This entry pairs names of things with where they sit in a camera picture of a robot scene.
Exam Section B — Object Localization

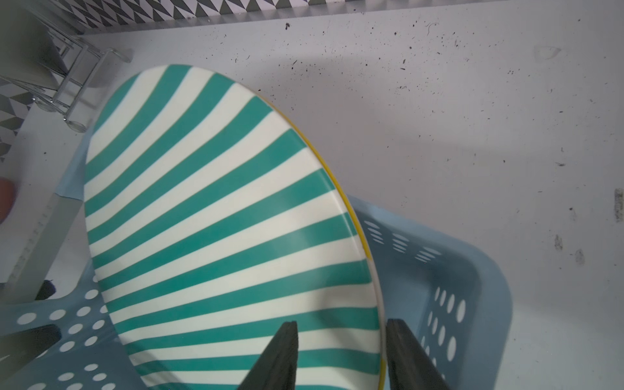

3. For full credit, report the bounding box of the red cup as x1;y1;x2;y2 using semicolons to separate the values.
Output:
0;178;16;224

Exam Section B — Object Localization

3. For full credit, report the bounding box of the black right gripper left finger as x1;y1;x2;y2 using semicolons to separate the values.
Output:
237;322;298;390

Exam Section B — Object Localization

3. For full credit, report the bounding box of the light blue plastic basket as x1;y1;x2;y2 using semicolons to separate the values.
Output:
0;127;514;390

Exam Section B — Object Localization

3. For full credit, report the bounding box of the green striped plate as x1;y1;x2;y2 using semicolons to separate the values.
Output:
84;64;385;389

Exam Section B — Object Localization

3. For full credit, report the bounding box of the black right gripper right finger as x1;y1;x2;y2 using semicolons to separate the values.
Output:
386;318;450;390

